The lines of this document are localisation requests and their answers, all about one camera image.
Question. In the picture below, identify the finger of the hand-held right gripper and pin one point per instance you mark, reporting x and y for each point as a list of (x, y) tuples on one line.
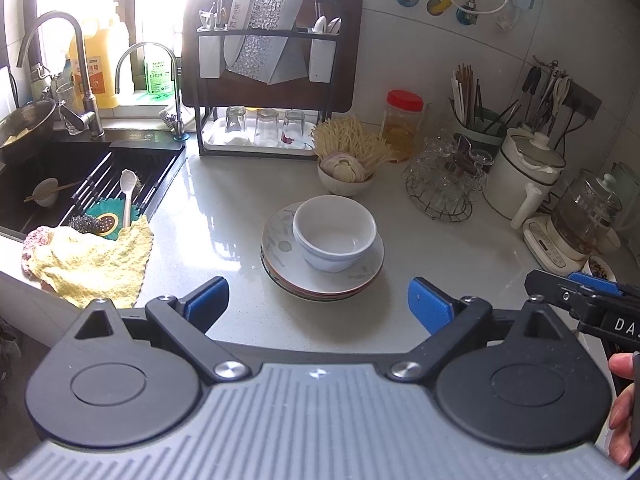
[(595, 282), (545, 285)]

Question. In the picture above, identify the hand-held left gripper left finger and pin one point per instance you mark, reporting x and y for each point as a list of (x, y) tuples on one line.
[(207, 301)]

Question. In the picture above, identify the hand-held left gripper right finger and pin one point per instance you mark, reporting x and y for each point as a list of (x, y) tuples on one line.
[(430, 306)]

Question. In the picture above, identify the leaf-patterned white plate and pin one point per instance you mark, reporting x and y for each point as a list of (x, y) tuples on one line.
[(320, 294), (280, 240)]

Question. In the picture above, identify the white ceramic bowl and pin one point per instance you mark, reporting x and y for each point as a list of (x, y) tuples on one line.
[(335, 232)]

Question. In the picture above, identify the person's right hand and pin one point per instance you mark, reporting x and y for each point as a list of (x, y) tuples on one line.
[(622, 367)]

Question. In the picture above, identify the floral bowl with dark contents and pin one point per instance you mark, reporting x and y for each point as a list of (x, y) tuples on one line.
[(602, 266)]

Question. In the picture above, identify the cream kettle base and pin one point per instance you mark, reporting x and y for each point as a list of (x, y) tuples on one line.
[(545, 247)]

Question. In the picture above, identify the glass health kettle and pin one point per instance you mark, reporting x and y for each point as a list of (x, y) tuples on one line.
[(585, 215)]

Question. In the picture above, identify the pale green kettle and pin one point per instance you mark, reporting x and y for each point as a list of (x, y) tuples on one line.
[(627, 195)]

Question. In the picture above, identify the white electric cooking pot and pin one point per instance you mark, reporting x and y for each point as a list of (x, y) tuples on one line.
[(505, 180)]

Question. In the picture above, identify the teal flower-shaped sponge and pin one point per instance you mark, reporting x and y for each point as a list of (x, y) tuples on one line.
[(107, 221)]

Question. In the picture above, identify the yellow dish cloth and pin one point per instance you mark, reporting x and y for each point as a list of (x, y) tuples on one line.
[(85, 260)]

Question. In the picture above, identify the white plastic spoon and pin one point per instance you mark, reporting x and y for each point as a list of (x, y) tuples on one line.
[(127, 185)]

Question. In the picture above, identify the white bowl with red foot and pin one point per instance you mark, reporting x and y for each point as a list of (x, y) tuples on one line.
[(345, 187)]

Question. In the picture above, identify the steel wool scourer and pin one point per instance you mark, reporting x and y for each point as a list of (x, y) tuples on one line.
[(82, 224)]

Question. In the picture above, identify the amber glass cup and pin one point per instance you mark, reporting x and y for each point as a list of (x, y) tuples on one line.
[(462, 155)]

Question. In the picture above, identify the white drain tray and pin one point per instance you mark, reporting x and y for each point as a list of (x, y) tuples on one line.
[(215, 136)]

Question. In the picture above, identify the garlic bulb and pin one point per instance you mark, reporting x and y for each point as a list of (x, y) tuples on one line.
[(340, 166)]

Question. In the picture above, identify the green utensil holder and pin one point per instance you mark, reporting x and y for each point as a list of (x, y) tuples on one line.
[(475, 132)]

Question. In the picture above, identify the sink drain rack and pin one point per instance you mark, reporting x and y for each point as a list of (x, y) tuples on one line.
[(95, 175)]

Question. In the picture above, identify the bundle of black chopsticks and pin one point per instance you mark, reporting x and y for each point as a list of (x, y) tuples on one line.
[(500, 117)]

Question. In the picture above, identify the red-lidded plastic jar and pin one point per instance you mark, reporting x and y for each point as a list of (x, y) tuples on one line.
[(400, 130)]

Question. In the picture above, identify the pair of wooden chopsticks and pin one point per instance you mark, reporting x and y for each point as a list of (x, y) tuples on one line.
[(67, 186)]

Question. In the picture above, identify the clear drinking glass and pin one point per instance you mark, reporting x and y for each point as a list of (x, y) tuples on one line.
[(235, 120), (266, 127), (294, 127)]

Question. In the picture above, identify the dish brush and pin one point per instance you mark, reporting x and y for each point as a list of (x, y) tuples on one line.
[(170, 120)]

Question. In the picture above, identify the pink dish cloth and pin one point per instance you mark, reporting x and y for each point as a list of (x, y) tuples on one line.
[(32, 240)]

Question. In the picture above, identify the small white bowl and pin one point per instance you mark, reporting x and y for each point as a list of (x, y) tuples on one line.
[(46, 194)]

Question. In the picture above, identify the black hanging tongs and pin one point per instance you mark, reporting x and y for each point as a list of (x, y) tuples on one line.
[(530, 85)]

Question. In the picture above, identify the bundle of wooden chopsticks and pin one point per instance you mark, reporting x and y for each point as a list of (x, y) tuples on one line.
[(467, 90)]

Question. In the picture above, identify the black sink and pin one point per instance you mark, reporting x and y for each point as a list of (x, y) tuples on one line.
[(30, 170)]

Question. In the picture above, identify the green detergent bottle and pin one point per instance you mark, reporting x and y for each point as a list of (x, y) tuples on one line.
[(159, 77)]

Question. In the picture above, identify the white rack caddy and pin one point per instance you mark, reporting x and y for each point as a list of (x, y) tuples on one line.
[(320, 60), (210, 55)]

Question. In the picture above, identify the yellow detergent bottle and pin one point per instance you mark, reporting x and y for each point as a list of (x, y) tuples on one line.
[(97, 75)]

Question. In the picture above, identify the textured steel cleaver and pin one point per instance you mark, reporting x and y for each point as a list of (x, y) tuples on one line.
[(260, 47)]

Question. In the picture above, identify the brown cutting board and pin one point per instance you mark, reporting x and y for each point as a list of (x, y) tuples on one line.
[(345, 60)]

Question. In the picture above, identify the small steel faucet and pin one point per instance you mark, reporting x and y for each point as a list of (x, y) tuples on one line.
[(145, 45)]

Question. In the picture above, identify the black dish rack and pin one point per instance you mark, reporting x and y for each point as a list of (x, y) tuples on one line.
[(260, 33)]

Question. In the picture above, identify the tall steel faucet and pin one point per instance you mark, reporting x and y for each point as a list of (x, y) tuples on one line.
[(50, 13)]

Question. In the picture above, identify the black wall power strip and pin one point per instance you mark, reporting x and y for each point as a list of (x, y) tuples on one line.
[(587, 97)]

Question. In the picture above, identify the metal wall hook rack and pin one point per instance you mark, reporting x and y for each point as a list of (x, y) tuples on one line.
[(547, 64)]

